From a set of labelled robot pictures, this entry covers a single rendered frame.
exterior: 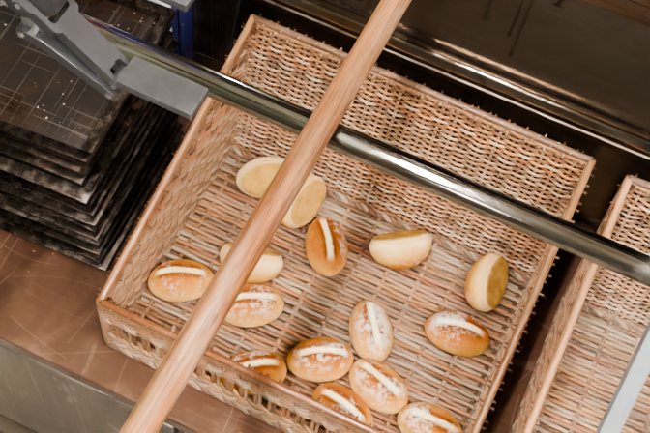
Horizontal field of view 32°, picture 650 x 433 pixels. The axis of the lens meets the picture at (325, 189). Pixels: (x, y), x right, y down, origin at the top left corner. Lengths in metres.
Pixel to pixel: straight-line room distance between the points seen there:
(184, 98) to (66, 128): 0.64
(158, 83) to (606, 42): 0.75
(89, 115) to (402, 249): 0.52
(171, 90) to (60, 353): 0.88
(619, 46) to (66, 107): 0.74
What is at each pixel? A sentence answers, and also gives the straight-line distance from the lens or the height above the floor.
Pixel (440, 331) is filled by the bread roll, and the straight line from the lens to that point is 1.73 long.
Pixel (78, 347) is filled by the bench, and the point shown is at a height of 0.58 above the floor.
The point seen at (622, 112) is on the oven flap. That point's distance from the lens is 1.59.
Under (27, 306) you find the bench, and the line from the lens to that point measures 1.80.
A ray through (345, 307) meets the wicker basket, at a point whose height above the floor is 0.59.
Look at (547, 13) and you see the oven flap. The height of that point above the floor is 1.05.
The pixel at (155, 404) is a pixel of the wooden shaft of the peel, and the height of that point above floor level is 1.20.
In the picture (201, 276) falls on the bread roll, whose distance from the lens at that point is 1.73.
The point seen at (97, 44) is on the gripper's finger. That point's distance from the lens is 0.96.
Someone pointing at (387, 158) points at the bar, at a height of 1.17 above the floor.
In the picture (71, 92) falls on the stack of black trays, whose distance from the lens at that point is 1.60.
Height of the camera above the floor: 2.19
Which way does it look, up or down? 59 degrees down
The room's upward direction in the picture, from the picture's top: 9 degrees clockwise
